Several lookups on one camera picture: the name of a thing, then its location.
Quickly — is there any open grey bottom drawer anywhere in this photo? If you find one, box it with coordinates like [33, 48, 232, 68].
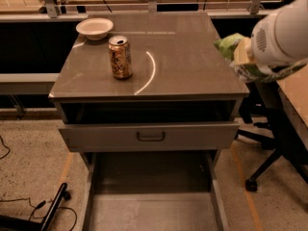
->
[82, 151, 230, 231]

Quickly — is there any gold soda can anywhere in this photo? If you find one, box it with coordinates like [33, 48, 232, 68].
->
[109, 36, 132, 79]

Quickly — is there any grey metal drawer cabinet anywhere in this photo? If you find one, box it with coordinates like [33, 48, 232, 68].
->
[47, 11, 250, 166]

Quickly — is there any black floor cable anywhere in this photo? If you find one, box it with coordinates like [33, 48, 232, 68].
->
[0, 135, 79, 231]

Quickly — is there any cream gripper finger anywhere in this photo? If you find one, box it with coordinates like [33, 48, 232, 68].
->
[234, 38, 255, 64]

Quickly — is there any white paper bowl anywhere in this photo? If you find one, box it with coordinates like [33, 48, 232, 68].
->
[76, 18, 114, 40]

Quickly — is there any grey metal railing frame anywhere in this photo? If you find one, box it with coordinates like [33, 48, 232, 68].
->
[0, 0, 285, 22]

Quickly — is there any black stand leg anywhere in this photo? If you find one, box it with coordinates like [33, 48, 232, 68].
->
[0, 182, 72, 231]

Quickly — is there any green jalapeno chip bag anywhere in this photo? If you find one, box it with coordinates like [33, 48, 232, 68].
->
[214, 33, 307, 83]

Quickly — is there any black office chair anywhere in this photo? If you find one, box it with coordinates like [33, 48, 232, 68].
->
[235, 80, 308, 193]

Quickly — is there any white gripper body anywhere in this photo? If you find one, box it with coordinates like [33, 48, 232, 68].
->
[251, 13, 308, 65]

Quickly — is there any grey middle drawer with handle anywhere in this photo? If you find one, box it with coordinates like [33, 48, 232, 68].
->
[59, 121, 239, 152]

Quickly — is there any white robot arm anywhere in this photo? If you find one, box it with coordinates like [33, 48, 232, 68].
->
[234, 0, 308, 65]

